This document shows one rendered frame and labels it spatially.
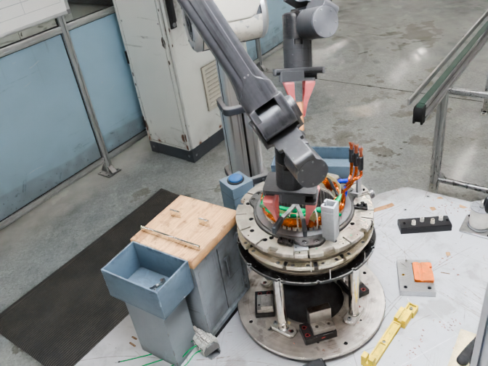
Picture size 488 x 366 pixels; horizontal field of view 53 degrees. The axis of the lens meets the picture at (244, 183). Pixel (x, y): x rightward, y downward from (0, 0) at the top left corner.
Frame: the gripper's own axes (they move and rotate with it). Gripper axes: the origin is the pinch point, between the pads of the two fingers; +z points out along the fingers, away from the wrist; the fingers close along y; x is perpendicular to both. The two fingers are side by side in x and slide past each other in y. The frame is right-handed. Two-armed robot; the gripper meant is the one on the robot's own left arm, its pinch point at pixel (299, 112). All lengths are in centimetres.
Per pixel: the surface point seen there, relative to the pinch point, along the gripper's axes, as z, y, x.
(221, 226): 27.1, -18.6, 9.3
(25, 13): -44, -136, 185
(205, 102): 15, -46, 248
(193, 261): 31.5, -24.5, -1.0
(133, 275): 38, -41, 7
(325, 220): 21.9, 4.4, -5.4
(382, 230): 42, 28, 43
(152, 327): 48, -36, 1
